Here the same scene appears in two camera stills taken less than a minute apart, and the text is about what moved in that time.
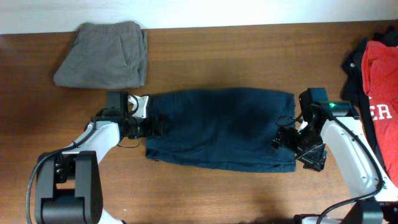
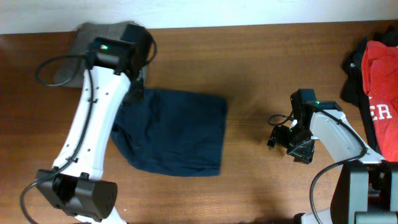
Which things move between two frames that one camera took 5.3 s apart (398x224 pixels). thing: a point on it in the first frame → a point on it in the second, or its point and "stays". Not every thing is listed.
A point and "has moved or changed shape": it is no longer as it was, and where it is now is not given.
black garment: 353,88 stays
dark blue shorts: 232,129 has moved or changed shape
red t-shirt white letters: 379,67 stays
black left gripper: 152,130 → 137,94
